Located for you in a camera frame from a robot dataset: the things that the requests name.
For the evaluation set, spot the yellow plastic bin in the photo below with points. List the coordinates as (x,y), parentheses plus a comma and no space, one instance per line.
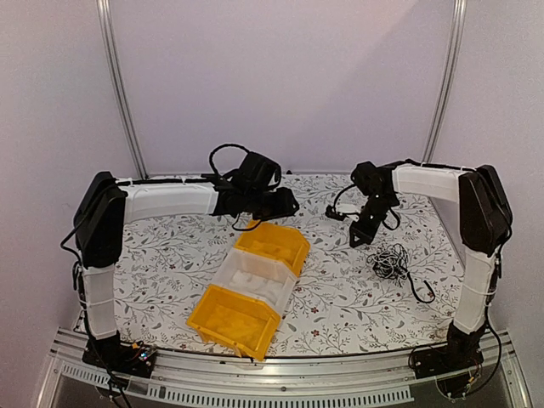
(276,242)
(243,324)

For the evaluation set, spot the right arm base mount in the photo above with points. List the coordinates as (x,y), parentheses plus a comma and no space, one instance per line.
(454,374)

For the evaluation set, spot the near yellow plastic bin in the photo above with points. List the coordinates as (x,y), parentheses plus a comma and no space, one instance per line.
(243,324)

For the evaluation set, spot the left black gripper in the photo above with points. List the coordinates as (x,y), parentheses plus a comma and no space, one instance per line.
(286,207)

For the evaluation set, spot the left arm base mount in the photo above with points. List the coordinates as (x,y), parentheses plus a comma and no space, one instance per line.
(136,360)

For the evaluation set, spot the front aluminium rail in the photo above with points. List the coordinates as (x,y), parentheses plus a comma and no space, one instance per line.
(184,379)

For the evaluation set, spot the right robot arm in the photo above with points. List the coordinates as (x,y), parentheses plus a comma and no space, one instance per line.
(485,225)

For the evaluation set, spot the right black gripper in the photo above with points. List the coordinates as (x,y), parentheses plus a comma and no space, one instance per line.
(365,239)

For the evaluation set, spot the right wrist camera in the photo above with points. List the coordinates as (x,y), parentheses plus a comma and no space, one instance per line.
(342,211)

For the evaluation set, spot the right aluminium frame post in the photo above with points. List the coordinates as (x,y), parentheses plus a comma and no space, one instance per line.
(448,77)

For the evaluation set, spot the aluminium frame post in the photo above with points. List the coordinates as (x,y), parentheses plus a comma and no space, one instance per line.
(115,70)
(448,77)

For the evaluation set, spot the white translucent plastic bin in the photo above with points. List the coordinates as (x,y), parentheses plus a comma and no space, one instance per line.
(256,277)

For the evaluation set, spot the left aluminium frame post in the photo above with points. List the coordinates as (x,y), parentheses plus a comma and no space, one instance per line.
(115,70)

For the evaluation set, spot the floral patterned table mat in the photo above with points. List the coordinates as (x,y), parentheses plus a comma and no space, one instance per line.
(399,292)

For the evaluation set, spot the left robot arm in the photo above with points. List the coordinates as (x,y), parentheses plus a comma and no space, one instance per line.
(110,203)

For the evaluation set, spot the far yellow plastic bin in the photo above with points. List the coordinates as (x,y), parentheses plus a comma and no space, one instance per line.
(276,242)

